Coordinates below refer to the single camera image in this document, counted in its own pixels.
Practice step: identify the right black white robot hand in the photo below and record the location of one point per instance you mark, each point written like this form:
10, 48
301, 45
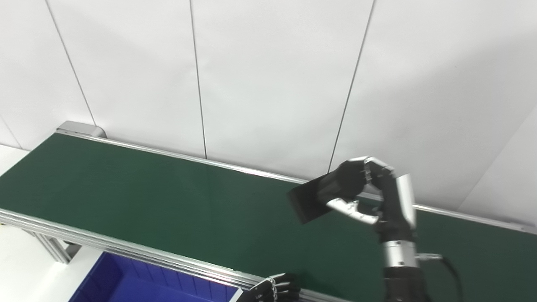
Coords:
394, 205

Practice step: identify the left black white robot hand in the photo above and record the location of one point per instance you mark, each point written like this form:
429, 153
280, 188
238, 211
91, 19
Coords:
272, 291

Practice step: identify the black part with cylinder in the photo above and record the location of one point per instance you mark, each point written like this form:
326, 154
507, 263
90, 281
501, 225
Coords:
306, 205

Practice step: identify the blue plastic bin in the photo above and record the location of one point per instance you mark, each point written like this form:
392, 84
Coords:
138, 285

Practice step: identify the green conveyor belt aluminium frame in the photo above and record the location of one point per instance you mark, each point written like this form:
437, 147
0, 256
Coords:
168, 209

